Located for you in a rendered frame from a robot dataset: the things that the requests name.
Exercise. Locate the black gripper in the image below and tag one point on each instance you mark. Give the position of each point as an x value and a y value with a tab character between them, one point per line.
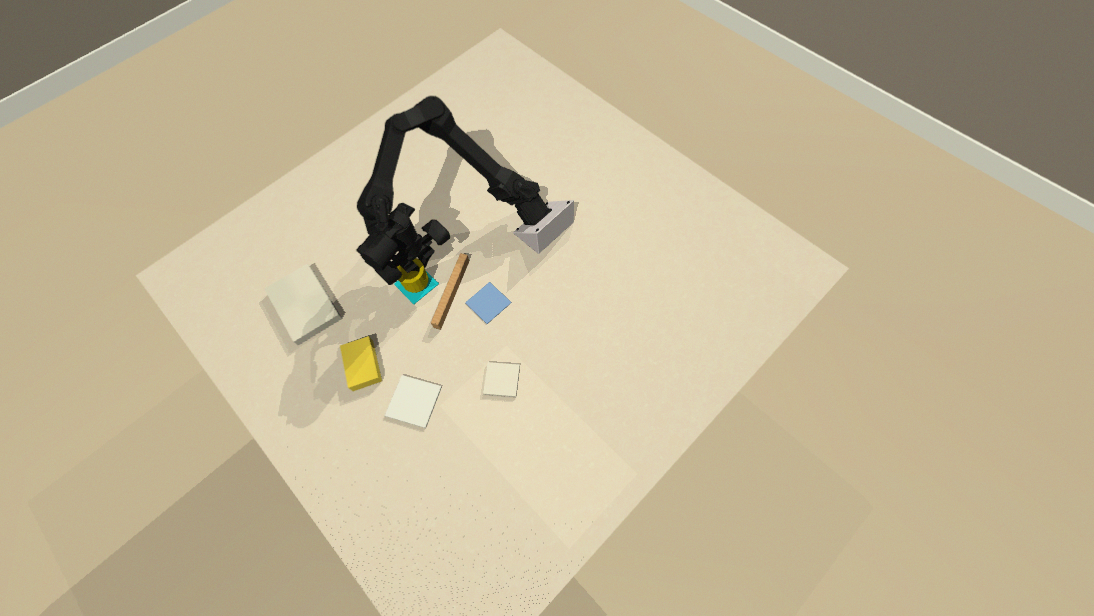
418	247

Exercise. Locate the yellow rectangular block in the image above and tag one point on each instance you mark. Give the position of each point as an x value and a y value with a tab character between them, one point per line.
360	363

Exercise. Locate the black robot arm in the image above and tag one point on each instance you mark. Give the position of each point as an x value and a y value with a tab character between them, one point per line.
386	229

